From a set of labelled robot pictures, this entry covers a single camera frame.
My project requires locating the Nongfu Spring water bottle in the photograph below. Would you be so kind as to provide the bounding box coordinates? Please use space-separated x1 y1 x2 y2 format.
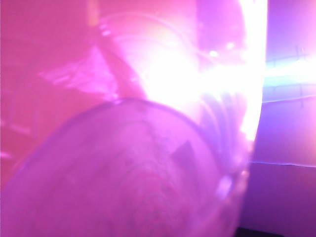
0 0 269 237

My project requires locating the thin white hanging cable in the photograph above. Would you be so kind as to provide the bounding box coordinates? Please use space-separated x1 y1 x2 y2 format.
248 160 316 170
260 95 316 106

